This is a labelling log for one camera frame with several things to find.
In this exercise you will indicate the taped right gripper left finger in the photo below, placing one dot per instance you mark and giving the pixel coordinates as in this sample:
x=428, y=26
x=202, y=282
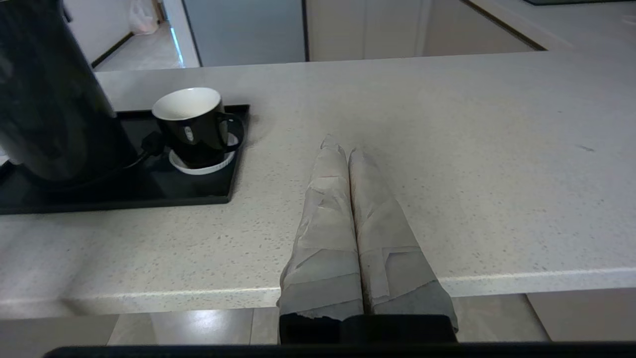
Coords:
x=323, y=248

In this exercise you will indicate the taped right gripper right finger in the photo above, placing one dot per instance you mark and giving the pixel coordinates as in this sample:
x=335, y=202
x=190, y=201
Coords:
x=392, y=268

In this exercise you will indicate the black cup white inside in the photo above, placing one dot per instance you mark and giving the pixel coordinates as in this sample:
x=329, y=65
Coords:
x=194, y=129

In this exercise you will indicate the black electric kettle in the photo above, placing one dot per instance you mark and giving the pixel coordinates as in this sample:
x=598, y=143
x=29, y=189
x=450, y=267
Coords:
x=54, y=99

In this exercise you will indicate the white round saucer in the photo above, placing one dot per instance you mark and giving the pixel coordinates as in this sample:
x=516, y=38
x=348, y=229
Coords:
x=203, y=168

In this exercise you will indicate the black rectangular serving tray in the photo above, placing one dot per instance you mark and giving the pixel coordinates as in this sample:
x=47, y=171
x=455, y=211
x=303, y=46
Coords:
x=189, y=191

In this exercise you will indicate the beige sink base cabinet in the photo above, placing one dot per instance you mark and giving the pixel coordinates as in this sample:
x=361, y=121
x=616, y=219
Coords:
x=365, y=27

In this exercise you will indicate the tall silver fridge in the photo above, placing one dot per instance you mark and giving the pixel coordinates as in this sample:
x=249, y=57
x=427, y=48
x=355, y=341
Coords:
x=246, y=30

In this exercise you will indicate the beige counter drawer cabinet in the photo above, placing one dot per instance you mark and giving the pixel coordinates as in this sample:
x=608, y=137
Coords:
x=479, y=25

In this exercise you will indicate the white plastic bag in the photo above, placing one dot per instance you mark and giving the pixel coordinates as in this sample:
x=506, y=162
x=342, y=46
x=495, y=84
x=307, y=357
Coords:
x=142, y=17

